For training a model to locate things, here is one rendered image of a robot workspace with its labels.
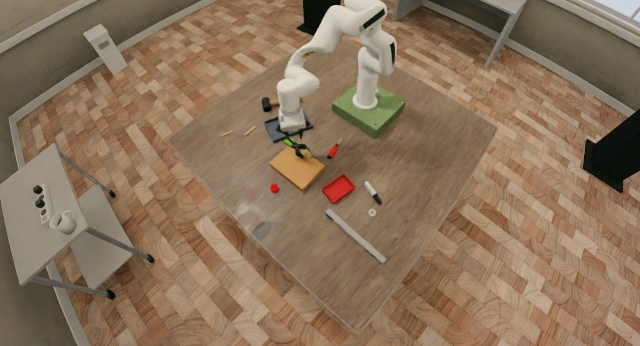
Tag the red shallow tray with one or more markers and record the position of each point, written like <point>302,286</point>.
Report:
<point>338,188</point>

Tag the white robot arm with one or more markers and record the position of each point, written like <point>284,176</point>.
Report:
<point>340,20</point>

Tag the black rubber mallet with wooden handle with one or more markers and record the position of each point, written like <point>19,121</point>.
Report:
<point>267,104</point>

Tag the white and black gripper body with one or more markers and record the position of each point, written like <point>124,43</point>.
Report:
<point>281,116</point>

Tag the white marker with black cap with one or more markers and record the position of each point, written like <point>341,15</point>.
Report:
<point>372,192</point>

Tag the tan wooden bench board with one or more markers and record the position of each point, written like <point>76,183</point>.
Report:
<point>299,172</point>

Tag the grey flat bar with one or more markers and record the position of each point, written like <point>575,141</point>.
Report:
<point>372,251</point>

